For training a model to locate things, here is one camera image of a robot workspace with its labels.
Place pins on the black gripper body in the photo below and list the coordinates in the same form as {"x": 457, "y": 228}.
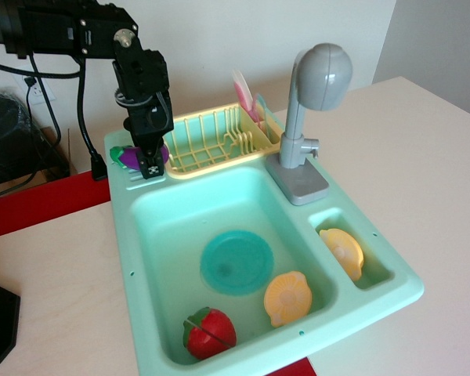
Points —
{"x": 143, "y": 85}

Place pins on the white wall outlet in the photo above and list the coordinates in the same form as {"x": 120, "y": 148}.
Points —
{"x": 36, "y": 95}

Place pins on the grey toy faucet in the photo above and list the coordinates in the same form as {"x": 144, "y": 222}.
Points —
{"x": 319, "y": 81}

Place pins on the black bin with bag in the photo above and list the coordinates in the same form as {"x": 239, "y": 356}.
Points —
{"x": 13, "y": 116}

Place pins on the purple toy eggplant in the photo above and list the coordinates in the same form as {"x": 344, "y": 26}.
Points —
{"x": 125, "y": 156}

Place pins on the yellow lemon half in basin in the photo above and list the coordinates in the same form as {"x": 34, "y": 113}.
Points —
{"x": 288, "y": 298}

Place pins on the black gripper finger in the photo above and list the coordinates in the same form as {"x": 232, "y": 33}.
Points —
{"x": 142, "y": 163}
{"x": 155, "y": 165}

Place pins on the teal toy utensil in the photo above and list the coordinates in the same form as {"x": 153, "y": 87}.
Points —
{"x": 260, "y": 107}

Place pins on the yellow dish rack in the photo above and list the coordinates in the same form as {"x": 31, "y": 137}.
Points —
{"x": 217, "y": 138}

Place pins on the teal toy plate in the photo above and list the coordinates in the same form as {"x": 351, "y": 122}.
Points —
{"x": 236, "y": 262}

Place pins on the yellow lemon half in side compartment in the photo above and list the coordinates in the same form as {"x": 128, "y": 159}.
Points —
{"x": 347, "y": 251}

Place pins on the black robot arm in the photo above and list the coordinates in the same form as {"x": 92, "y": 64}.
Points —
{"x": 89, "y": 30}

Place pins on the mint green toy sink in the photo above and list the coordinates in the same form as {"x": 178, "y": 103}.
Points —
{"x": 163, "y": 226}

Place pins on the red toy strawberry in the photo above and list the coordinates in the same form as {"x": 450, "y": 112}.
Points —
{"x": 208, "y": 332}

